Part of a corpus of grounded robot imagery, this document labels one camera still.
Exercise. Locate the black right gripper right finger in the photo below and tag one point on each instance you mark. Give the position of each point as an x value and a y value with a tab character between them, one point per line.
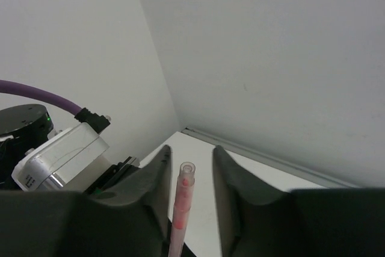
257	219

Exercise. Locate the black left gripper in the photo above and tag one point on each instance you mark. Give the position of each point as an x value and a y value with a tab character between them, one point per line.
26	127

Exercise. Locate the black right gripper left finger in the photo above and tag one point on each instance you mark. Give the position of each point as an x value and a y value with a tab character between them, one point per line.
128	219

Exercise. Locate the pink pen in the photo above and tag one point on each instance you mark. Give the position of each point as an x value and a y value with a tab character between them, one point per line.
182	206

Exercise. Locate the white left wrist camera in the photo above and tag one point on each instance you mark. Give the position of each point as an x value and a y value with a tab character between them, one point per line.
72	160

